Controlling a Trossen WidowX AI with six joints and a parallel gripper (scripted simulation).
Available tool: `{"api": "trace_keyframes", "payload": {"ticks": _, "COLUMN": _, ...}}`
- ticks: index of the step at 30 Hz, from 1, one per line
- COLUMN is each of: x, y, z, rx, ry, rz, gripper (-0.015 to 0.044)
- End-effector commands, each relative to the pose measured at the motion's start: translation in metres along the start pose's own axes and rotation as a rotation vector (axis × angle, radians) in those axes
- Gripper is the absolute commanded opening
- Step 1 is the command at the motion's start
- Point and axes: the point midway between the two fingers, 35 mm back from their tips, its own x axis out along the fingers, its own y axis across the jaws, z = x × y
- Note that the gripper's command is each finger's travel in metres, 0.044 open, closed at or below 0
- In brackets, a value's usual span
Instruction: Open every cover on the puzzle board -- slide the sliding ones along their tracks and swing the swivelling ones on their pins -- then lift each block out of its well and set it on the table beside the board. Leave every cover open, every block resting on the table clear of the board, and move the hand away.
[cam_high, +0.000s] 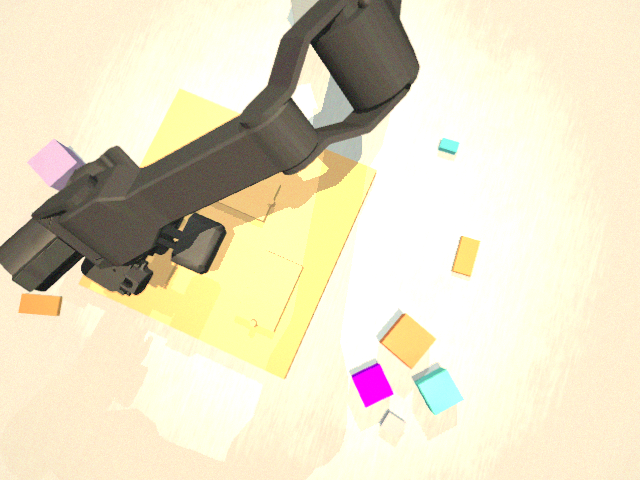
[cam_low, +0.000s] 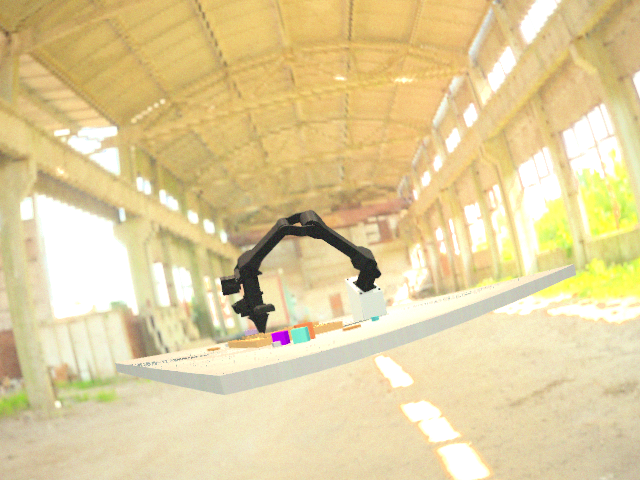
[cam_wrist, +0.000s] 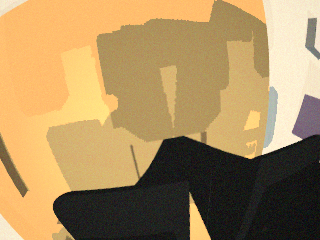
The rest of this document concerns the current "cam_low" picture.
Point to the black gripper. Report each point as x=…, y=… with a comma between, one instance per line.
x=258, y=314

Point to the pale yellow square board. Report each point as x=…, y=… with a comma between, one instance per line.
x=259, y=339

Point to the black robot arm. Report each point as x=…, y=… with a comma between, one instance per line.
x=247, y=269

